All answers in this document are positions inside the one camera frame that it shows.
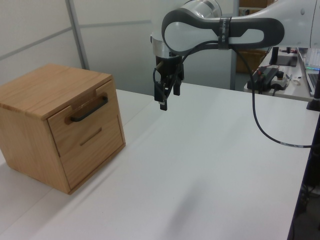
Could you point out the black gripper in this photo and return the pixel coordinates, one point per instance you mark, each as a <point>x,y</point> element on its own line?
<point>170,66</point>

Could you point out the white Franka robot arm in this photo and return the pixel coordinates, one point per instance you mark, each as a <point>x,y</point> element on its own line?
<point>250,27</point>

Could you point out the wooden drawer cabinet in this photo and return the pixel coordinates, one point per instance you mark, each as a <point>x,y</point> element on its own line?
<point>32,100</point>

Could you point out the brown cardboard box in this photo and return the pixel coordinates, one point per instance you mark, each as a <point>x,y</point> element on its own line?
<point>252,3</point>
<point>250,62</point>

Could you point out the grey emergency stop button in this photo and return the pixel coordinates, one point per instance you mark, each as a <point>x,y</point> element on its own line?
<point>280,81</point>

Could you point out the black monitor stand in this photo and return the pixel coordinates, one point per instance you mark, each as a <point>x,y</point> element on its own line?
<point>275,56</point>

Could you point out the pale side desk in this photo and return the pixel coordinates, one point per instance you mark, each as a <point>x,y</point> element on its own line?
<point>292,93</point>

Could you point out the white tape roll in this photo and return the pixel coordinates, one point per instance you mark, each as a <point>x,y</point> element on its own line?
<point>296,82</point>

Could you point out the silver laptop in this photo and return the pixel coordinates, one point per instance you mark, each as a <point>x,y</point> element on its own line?
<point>311,75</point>

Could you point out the black vertical pole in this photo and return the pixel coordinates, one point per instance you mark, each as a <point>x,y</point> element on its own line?
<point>315,100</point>

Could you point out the grey partition post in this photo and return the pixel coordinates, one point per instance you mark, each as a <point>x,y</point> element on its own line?
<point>78,37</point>

